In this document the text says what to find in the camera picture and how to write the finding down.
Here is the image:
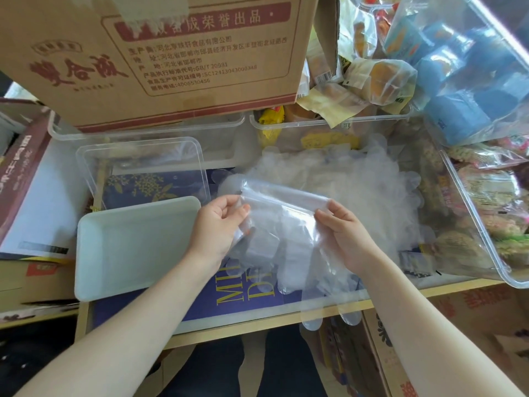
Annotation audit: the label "person's right hand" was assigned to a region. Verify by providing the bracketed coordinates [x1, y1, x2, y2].
[315, 200, 383, 274]

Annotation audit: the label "person's left hand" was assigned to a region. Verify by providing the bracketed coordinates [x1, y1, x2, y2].
[188, 195, 251, 269]

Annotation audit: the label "clear disposable plastic glove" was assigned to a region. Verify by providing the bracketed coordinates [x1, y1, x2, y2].
[226, 179, 365, 332]

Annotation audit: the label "person's right forearm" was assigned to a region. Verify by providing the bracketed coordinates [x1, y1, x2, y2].
[355, 249, 526, 397]

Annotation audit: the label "person's left forearm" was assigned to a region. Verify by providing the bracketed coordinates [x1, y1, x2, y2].
[14, 251, 220, 397]

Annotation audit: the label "pile of clear plastic gloves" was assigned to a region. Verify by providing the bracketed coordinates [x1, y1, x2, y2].
[213, 138, 428, 269]

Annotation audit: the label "empty clear plastic bin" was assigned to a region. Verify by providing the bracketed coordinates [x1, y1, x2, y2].
[47, 111, 248, 172]

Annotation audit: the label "clear plastic bin with bread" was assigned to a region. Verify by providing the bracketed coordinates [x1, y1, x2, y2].
[249, 108, 418, 162]

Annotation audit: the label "yellow snack packet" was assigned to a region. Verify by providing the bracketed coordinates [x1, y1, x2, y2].
[257, 105, 287, 142]

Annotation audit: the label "clear shallow plastic tray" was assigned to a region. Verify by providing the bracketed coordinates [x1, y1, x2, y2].
[75, 136, 212, 212]

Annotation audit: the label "dark blue gift box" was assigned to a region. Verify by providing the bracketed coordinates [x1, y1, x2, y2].
[92, 169, 373, 330]

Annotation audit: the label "white foam tray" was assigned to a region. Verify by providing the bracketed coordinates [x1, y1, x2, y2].
[74, 196, 202, 302]

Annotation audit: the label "pile of wrapped bread packets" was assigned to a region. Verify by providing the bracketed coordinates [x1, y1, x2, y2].
[295, 0, 419, 129]

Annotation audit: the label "colourful printed carton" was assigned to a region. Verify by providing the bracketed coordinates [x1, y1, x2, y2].
[316, 315, 383, 397]

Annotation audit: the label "pile of noodle snack packets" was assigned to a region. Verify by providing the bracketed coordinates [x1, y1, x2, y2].
[417, 134, 529, 270]

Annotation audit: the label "clear plastic bin with noodles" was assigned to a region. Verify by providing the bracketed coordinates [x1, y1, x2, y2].
[413, 144, 529, 290]

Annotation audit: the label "large brown cardboard box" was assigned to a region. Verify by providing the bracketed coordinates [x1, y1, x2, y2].
[0, 0, 340, 133]

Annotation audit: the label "person's dark trousers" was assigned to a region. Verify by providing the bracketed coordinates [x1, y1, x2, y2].
[159, 324, 336, 397]

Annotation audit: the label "brown carton with red print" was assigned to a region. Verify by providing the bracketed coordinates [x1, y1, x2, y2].
[363, 284, 529, 397]

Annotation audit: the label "white flat board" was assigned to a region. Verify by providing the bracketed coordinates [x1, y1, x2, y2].
[0, 138, 91, 260]

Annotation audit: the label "clear bag of blue packets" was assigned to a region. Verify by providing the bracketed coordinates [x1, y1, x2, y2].
[382, 0, 529, 147]

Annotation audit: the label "dark red printed box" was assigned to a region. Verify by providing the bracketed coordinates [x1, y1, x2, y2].
[0, 98, 53, 244]

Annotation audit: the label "flat brown cardboard carton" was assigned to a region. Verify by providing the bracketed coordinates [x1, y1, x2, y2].
[0, 257, 80, 327]

